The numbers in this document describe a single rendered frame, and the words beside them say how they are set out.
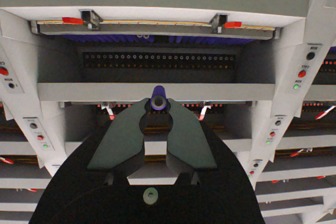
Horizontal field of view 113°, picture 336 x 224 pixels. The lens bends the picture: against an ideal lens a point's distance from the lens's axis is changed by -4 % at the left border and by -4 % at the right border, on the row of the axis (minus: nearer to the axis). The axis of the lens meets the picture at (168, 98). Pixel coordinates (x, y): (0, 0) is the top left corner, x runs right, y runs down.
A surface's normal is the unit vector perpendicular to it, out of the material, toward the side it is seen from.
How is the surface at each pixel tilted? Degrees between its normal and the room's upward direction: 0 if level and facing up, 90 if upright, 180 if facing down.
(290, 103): 90
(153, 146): 107
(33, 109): 90
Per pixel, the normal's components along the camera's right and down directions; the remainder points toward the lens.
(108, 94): 0.05, 0.15
